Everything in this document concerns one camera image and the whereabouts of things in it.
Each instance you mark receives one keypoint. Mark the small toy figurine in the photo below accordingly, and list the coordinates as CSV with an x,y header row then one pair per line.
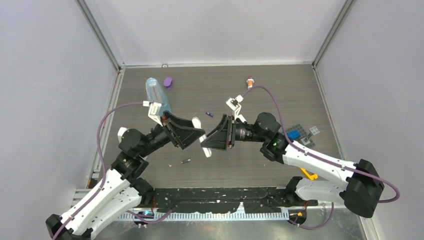
x,y
250,82

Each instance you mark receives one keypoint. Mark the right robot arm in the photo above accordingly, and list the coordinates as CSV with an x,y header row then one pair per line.
x,y
344,182

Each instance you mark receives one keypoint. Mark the grey lego baseplate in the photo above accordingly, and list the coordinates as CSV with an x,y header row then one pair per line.
x,y
303,134

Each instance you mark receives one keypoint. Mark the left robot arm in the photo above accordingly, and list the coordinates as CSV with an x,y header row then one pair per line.
x,y
122,188

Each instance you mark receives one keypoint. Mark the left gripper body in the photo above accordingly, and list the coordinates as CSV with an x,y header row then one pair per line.
x,y
170,128

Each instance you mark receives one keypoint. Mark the purple plastic cap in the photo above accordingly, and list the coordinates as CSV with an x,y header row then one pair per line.
x,y
168,83

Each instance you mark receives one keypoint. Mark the white trapezoid block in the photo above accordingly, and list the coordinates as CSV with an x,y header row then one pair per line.
x,y
120,133

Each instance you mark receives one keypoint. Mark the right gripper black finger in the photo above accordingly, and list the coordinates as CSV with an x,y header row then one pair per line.
x,y
215,142
223,128

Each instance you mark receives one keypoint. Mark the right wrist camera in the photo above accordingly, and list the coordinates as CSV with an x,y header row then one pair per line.
x,y
235,105

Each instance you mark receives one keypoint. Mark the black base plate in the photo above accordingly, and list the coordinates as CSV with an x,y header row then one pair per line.
x,y
224,200

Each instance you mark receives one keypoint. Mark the blue metronome in plastic wrap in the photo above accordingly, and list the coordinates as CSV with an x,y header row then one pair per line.
x,y
155,93

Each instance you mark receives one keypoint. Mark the white remote control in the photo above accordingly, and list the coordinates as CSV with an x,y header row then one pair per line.
x,y
198,125

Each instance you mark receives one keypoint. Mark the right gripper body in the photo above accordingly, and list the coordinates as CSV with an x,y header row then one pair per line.
x,y
231,136

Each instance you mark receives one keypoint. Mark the small grey lego piece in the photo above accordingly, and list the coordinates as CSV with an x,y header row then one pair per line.
x,y
307,139

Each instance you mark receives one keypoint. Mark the yellow triangular tool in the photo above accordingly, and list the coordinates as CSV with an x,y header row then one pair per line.
x,y
310,176

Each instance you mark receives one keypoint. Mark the blue lego brick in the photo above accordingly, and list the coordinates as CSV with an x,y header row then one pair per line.
x,y
294,134

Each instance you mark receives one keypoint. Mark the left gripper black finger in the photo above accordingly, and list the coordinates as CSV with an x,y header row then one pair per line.
x,y
188,135
175,123

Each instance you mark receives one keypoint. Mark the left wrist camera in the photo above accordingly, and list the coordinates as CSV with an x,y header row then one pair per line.
x,y
154,110

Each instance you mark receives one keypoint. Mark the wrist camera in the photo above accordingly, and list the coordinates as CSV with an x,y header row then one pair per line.
x,y
235,105
154,110

